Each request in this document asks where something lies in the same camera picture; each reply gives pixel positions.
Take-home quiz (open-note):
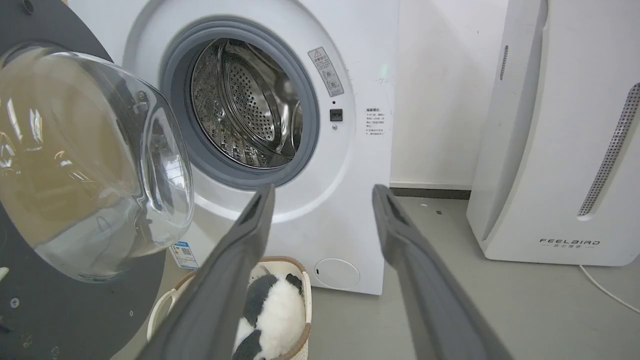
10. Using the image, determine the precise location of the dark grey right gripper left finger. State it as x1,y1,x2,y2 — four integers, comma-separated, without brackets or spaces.
136,183,276,360

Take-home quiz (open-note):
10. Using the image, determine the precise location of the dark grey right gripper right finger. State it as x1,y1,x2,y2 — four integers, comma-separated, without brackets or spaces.
371,184,514,360

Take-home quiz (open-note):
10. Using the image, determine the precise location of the round glass washing machine door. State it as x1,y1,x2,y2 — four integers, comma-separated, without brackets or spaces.
0,0,195,360

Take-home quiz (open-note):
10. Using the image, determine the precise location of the white front-load washing machine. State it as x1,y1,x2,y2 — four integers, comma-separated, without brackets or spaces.
66,0,400,296

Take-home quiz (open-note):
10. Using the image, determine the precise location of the black and white plush toy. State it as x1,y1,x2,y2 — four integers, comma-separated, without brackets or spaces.
231,273,307,360

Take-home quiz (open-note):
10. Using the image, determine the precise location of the white woven laundry basket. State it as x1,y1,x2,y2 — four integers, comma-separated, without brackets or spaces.
146,256,313,360

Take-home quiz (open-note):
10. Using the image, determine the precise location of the white Feelbird air purifier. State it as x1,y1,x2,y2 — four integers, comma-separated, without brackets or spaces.
466,0,640,267

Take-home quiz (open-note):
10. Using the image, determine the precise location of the white power cable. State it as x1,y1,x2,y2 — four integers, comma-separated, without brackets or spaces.
579,264,640,309

